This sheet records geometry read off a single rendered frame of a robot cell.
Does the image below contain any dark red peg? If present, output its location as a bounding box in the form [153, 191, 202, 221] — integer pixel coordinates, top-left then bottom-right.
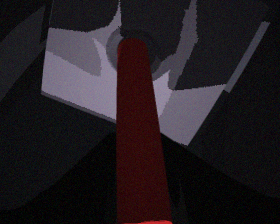
[116, 37, 173, 224]

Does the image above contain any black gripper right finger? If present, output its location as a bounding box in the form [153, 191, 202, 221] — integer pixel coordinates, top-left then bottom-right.
[161, 133, 280, 224]

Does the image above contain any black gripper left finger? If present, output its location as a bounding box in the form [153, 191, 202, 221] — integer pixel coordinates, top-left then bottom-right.
[0, 132, 117, 224]

